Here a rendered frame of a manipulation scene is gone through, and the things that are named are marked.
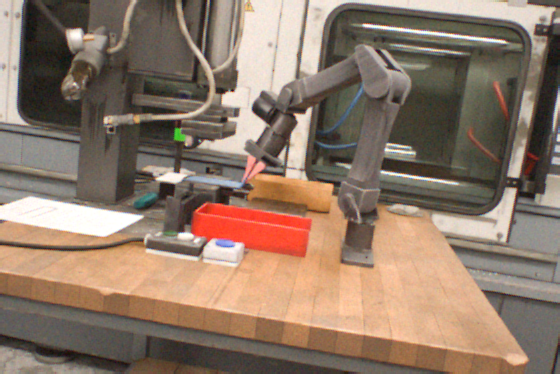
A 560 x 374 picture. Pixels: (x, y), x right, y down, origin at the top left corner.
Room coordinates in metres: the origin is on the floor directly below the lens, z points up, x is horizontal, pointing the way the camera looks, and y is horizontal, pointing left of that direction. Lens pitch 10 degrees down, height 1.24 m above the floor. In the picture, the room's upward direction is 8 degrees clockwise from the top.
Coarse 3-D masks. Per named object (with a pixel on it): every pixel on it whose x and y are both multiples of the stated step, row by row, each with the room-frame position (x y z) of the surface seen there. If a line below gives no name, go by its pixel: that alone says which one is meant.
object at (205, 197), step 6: (180, 192) 1.34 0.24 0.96; (204, 192) 1.33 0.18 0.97; (204, 198) 1.33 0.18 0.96; (210, 198) 1.33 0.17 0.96; (216, 198) 1.35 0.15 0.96; (222, 198) 1.47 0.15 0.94; (228, 198) 1.51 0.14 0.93; (222, 204) 1.46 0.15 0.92; (228, 204) 1.52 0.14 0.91; (192, 210) 1.33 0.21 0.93; (192, 216) 1.33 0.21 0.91
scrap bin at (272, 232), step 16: (208, 208) 1.29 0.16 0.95; (224, 208) 1.28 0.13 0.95; (240, 208) 1.28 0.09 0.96; (192, 224) 1.17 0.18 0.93; (208, 224) 1.17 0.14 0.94; (224, 224) 1.16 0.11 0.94; (240, 224) 1.16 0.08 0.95; (256, 224) 1.16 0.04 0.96; (272, 224) 1.27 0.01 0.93; (288, 224) 1.27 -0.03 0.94; (304, 224) 1.26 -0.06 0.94; (208, 240) 1.17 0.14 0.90; (240, 240) 1.16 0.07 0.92; (256, 240) 1.16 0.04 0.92; (272, 240) 1.16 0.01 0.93; (288, 240) 1.15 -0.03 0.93; (304, 240) 1.15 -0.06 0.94; (304, 256) 1.15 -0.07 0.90
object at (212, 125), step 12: (144, 96) 1.41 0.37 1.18; (156, 96) 1.48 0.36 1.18; (216, 96) 1.42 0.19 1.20; (168, 108) 1.40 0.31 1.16; (180, 108) 1.40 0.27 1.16; (192, 108) 1.40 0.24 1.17; (216, 108) 1.39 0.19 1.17; (228, 108) 1.39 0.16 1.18; (192, 120) 1.34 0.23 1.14; (204, 120) 1.39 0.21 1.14; (216, 120) 1.38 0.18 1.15; (192, 132) 1.33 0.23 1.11; (204, 132) 1.33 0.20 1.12; (216, 132) 1.33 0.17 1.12; (228, 132) 1.40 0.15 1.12
